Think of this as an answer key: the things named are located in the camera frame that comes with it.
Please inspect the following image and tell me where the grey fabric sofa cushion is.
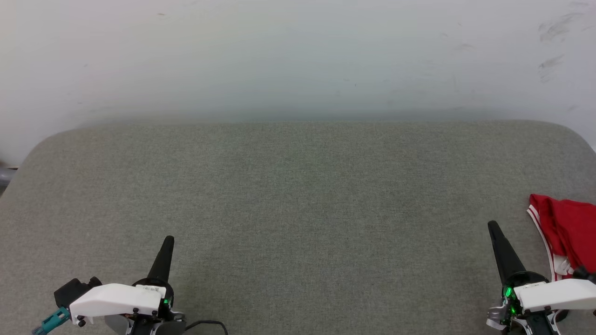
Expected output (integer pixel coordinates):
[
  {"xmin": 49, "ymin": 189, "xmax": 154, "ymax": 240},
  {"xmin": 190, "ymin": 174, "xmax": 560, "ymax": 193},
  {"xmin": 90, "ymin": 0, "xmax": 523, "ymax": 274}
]
[{"xmin": 0, "ymin": 120, "xmax": 596, "ymax": 335}]

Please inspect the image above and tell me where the teal left camera connector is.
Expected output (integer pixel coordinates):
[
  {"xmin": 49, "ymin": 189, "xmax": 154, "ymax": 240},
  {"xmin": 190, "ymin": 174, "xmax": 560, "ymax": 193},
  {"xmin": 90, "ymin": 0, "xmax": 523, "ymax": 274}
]
[{"xmin": 32, "ymin": 307, "xmax": 71, "ymax": 335}]

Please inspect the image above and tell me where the red garment with white trim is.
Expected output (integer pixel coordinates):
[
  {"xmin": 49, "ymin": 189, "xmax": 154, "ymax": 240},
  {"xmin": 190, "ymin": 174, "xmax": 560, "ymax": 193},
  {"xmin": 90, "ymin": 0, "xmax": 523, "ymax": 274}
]
[{"xmin": 527, "ymin": 194, "xmax": 596, "ymax": 282}]

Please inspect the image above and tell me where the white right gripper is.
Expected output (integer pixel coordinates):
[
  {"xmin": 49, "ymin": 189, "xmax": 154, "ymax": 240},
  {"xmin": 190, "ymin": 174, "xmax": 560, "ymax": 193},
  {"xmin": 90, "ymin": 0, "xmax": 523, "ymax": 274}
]
[{"xmin": 486, "ymin": 221, "xmax": 596, "ymax": 335}]

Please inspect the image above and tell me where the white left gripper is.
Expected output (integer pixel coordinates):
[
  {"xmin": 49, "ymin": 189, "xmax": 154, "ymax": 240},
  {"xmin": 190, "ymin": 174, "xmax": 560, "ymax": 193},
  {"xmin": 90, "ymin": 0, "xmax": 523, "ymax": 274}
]
[{"xmin": 70, "ymin": 235, "xmax": 187, "ymax": 335}]

